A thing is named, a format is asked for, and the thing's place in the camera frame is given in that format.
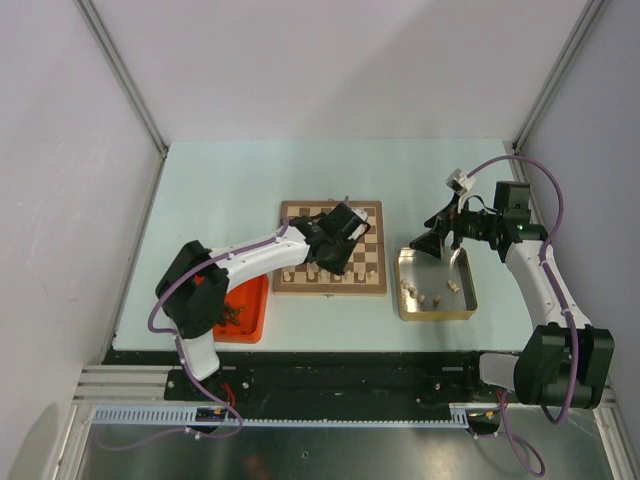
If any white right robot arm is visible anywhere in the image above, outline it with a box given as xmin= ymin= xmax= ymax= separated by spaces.
xmin=410 ymin=175 xmax=615 ymax=411

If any right aluminium frame post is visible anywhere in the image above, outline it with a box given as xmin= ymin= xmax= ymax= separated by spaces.
xmin=511 ymin=0 xmax=610 ymax=154

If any left aluminium frame post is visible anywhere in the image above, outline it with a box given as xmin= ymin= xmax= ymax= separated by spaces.
xmin=74 ymin=0 xmax=169 ymax=159

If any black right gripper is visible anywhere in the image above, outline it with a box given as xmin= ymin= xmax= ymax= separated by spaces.
xmin=410 ymin=192 xmax=501 ymax=260

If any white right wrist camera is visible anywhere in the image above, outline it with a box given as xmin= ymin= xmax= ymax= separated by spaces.
xmin=445 ymin=169 xmax=476 ymax=212

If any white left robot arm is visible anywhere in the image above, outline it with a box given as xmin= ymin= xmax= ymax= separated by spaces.
xmin=147 ymin=202 xmax=371 ymax=400

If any grey slotted cable duct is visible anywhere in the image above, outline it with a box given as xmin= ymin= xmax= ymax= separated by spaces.
xmin=92 ymin=404 xmax=499 ymax=429

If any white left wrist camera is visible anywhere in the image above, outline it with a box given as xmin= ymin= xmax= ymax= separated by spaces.
xmin=346 ymin=208 xmax=370 ymax=241

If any pile of dark chess pieces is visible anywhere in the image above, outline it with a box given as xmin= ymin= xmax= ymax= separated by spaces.
xmin=218 ymin=302 xmax=244 ymax=327

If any wooden chess board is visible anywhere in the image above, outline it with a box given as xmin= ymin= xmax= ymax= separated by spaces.
xmin=273 ymin=200 xmax=387 ymax=296

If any gold metal tin tray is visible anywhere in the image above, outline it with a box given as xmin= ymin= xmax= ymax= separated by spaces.
xmin=394 ymin=247 xmax=478 ymax=322

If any pile of light chess pieces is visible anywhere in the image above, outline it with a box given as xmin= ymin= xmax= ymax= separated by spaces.
xmin=400 ymin=279 xmax=461 ymax=308

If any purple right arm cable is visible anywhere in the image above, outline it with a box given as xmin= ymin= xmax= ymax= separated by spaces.
xmin=467 ymin=154 xmax=576 ymax=476

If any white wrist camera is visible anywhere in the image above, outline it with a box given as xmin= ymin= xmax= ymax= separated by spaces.
xmin=346 ymin=208 xmax=370 ymax=241
xmin=445 ymin=169 xmax=476 ymax=212

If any orange plastic tray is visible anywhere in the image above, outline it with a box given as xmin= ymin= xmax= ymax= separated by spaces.
xmin=213 ymin=275 xmax=269 ymax=344

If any aluminium frame post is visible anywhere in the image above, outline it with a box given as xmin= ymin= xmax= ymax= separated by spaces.
xmin=74 ymin=0 xmax=169 ymax=159
xmin=511 ymin=0 xmax=610 ymax=154

